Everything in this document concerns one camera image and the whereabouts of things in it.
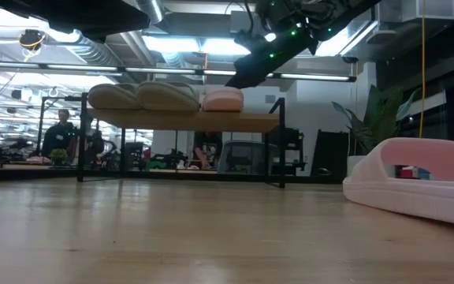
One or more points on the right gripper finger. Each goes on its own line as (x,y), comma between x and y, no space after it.
(262,67)

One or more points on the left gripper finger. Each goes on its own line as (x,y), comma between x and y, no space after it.
(109,19)

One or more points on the pink slide slipper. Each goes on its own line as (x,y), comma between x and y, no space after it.
(408,197)
(223,102)

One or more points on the grey slide slipper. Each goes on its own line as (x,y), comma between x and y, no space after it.
(168,98)
(110,98)

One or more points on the wooden shelf with black legs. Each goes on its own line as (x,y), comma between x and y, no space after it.
(191,121)

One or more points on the grey ceiling box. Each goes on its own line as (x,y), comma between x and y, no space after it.
(239,21)

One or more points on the long linear ceiling light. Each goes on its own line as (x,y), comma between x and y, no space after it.
(160,71)

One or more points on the grey dome ceiling lamp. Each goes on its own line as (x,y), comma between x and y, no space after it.
(380,37)

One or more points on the black equipment cart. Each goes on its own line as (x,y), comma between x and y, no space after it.
(298,150)

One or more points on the person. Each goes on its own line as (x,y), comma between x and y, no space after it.
(207,150)
(59,136)

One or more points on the black leaning panel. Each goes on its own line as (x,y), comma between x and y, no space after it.
(329,154)

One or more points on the green leafy plant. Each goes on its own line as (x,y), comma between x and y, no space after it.
(376,118)

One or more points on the white plant pot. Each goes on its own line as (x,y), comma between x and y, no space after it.
(355,163)

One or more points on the small green background plant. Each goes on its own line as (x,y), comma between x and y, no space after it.
(58,157)

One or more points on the small red box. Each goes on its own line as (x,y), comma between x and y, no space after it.
(406,172)

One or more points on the small blue box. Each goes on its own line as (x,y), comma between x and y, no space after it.
(424,174)

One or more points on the corrugated silver duct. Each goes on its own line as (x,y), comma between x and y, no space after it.
(89,51)

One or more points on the shiny silver ventilation duct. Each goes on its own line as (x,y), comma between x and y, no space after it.
(152,10)

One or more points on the black aluminium table frame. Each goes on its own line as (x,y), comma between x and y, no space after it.
(172,176)

